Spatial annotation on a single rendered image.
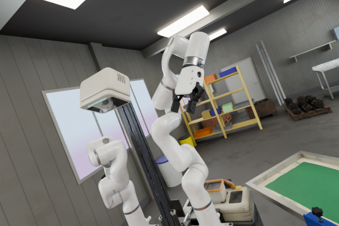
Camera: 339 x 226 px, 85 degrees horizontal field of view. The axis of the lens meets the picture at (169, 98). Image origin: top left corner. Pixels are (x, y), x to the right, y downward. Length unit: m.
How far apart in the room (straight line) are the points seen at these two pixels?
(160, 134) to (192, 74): 0.33
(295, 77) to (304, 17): 2.27
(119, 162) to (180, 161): 0.30
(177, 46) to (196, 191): 0.61
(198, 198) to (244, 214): 0.73
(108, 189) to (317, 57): 8.71
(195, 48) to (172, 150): 0.46
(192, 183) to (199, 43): 0.58
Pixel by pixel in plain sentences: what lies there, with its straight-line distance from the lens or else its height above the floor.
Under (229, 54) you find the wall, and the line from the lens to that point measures 8.93.
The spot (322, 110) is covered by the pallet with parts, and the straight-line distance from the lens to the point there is 6.06.
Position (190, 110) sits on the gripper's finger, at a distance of 0.60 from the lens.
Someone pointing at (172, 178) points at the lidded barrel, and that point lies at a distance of 4.29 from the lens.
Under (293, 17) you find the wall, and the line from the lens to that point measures 9.10.
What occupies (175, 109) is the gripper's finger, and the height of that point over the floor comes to 1.76.
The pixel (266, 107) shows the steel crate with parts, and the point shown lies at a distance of 6.81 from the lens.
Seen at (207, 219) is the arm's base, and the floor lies 1.25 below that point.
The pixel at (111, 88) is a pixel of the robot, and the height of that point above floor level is 1.93.
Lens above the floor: 1.80
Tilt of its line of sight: level
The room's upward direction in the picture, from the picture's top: 22 degrees counter-clockwise
